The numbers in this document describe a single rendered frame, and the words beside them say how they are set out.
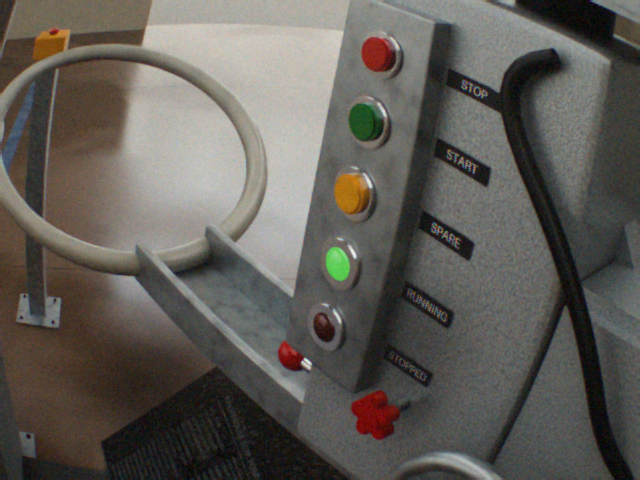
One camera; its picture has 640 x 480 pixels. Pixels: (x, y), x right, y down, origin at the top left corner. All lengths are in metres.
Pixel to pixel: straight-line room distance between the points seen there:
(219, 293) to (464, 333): 0.49
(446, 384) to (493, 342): 0.06
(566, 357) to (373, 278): 0.16
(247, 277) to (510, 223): 0.53
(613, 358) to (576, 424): 0.06
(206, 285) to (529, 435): 0.56
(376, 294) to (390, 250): 0.03
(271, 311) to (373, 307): 0.40
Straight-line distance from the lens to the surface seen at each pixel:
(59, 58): 1.25
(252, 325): 0.93
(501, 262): 0.50
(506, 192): 0.48
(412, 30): 0.50
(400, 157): 0.52
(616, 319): 0.48
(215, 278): 1.00
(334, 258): 0.56
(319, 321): 0.59
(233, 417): 1.20
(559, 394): 0.51
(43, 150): 2.47
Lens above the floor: 1.59
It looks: 27 degrees down
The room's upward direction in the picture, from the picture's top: 11 degrees clockwise
